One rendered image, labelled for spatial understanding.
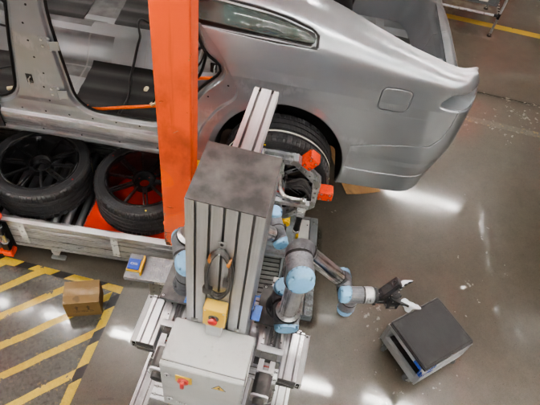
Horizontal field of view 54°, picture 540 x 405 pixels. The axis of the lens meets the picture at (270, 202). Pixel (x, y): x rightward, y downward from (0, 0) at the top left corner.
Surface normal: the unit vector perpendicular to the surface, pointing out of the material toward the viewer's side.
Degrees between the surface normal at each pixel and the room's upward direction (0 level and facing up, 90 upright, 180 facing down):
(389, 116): 90
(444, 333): 0
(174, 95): 90
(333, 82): 90
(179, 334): 0
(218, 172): 0
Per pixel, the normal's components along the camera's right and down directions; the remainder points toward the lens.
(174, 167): -0.11, 0.77
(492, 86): 0.11, -0.62
